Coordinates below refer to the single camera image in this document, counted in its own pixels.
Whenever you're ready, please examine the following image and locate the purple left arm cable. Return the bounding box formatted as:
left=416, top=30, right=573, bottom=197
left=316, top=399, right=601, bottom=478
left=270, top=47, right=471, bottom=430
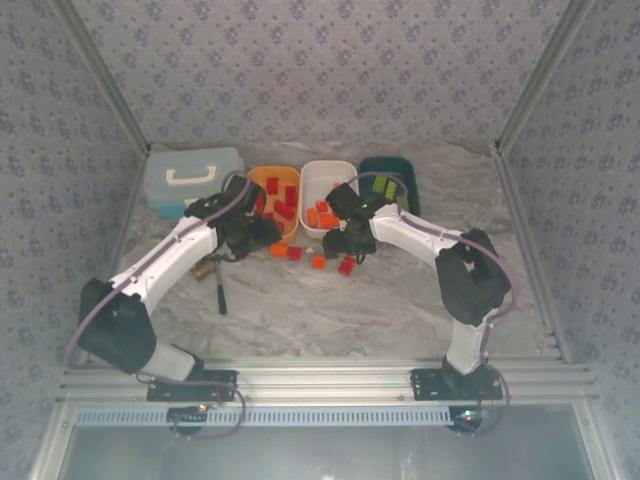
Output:
left=63, top=169, right=248, bottom=441

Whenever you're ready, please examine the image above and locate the blue storage box, white handle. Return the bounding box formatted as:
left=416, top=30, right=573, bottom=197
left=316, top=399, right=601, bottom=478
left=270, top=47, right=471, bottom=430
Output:
left=143, top=146, right=246, bottom=220

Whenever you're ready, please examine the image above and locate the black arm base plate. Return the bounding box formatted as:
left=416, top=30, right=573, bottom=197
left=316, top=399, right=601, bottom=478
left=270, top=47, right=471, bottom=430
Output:
left=146, top=367, right=239, bottom=403
left=409, top=368, right=504, bottom=401

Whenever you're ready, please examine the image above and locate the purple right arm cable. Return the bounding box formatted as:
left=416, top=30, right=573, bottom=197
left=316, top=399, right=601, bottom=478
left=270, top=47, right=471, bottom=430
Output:
left=352, top=171, right=524, bottom=437

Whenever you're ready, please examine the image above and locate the teal plastic container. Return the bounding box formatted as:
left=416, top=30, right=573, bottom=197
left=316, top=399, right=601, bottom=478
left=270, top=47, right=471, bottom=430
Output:
left=357, top=156, right=423, bottom=218

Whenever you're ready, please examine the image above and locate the wide aluminium base rail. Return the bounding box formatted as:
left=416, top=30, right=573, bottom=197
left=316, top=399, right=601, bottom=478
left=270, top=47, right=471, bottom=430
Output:
left=55, top=355, right=600, bottom=402

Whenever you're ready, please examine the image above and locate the white plastic container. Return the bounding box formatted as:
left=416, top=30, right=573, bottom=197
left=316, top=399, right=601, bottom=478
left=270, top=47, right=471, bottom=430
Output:
left=298, top=158, right=359, bottom=240

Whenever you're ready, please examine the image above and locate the slanted aluminium frame post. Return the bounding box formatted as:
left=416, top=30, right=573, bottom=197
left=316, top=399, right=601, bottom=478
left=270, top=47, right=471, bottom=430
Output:
left=493, top=0, right=599, bottom=151
left=49, top=0, right=153, bottom=154

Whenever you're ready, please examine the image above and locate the black pen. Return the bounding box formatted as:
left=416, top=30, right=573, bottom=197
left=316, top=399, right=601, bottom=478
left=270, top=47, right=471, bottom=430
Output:
left=211, top=257, right=229, bottom=316

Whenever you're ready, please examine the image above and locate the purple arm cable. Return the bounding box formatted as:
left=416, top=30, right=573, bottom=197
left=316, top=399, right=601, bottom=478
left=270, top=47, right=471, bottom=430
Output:
left=352, top=171, right=524, bottom=437
left=63, top=169, right=248, bottom=441

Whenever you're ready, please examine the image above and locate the small circuit board with LED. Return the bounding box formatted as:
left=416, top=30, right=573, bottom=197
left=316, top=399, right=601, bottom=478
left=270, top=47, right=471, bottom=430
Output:
left=449, top=407, right=489, bottom=424
left=167, top=405, right=212, bottom=422

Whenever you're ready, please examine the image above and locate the orange plastic container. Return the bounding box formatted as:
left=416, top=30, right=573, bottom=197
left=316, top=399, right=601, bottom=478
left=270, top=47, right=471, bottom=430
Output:
left=247, top=165, right=303, bottom=247

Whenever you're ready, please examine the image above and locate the slotted grey cable duct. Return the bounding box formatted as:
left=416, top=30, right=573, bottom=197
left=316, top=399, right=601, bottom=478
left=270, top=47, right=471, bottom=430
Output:
left=73, top=404, right=454, bottom=428

